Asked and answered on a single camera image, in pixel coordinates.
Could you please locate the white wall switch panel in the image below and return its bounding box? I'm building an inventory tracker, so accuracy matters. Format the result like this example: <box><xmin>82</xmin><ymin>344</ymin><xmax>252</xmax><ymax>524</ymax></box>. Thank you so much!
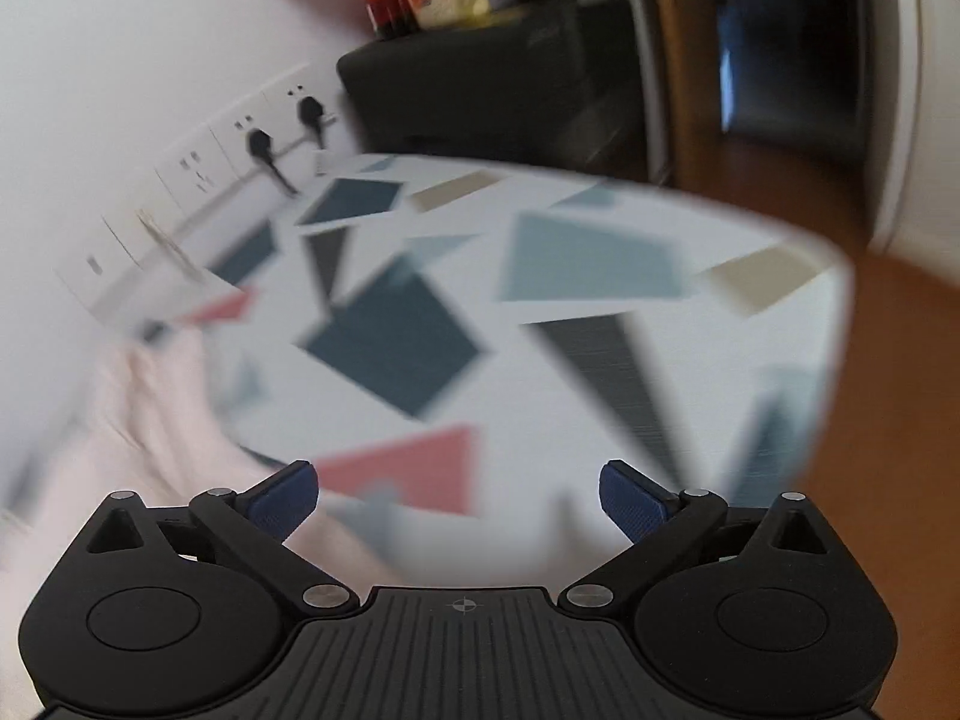
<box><xmin>56</xmin><ymin>221</ymin><xmax>145</xmax><ymax>317</ymax></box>

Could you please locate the wooden door frame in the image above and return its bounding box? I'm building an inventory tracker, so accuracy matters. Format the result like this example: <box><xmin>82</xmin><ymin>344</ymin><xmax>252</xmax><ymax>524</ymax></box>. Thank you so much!
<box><xmin>641</xmin><ymin>0</ymin><xmax>730</xmax><ymax>190</ymax></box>

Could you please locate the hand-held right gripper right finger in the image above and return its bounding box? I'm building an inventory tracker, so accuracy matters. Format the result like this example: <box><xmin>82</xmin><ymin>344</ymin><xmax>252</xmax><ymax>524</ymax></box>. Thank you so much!
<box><xmin>559</xmin><ymin>459</ymin><xmax>835</xmax><ymax>617</ymax></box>

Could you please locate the beige thin cable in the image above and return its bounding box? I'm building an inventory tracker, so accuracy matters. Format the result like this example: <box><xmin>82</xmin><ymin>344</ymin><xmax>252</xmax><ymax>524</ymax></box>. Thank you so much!
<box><xmin>137</xmin><ymin>210</ymin><xmax>208</xmax><ymax>287</ymax></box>

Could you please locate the black nightstand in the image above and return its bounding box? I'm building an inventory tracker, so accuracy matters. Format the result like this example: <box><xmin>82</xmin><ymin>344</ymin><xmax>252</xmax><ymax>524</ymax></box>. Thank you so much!
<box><xmin>335</xmin><ymin>0</ymin><xmax>655</xmax><ymax>182</ymax></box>

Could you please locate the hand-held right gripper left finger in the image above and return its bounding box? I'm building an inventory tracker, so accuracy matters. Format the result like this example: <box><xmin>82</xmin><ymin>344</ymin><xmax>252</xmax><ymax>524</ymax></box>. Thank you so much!
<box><xmin>85</xmin><ymin>459</ymin><xmax>362</xmax><ymax>620</ymax></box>

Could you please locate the black plug with cable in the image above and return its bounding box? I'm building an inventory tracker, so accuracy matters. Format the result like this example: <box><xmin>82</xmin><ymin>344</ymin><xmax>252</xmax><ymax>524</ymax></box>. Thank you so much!
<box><xmin>247</xmin><ymin>128</ymin><xmax>298</xmax><ymax>197</ymax></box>

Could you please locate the cream fluffy garment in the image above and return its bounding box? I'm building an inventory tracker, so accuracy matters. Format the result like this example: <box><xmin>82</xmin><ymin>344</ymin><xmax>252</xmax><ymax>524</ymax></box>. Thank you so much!
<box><xmin>0</xmin><ymin>336</ymin><xmax>392</xmax><ymax>595</ymax></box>

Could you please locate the geometric patterned bed sheet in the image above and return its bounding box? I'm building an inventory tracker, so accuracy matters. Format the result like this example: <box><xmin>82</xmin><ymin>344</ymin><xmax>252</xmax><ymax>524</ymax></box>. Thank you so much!
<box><xmin>135</xmin><ymin>152</ymin><xmax>857</xmax><ymax>595</ymax></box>

